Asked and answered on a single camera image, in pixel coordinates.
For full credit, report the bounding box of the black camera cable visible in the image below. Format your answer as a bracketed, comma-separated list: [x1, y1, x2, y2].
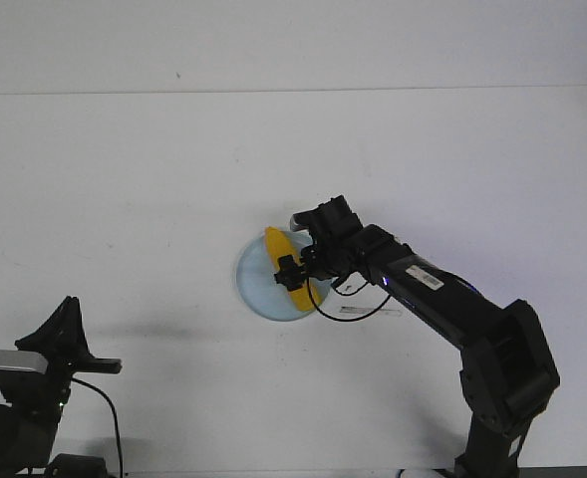
[71, 377, 125, 477]
[306, 268, 397, 323]

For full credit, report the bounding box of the yellow corn cob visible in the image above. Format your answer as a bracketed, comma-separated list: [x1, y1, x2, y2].
[264, 226, 322, 312]

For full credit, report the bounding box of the light blue round plate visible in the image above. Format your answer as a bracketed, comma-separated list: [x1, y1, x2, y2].
[234, 229, 315, 322]

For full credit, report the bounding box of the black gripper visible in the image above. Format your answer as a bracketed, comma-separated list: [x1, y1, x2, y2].
[274, 195, 364, 290]
[14, 296, 123, 374]

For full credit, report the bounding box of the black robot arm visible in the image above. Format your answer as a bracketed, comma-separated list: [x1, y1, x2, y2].
[275, 196, 560, 477]
[0, 296, 122, 477]

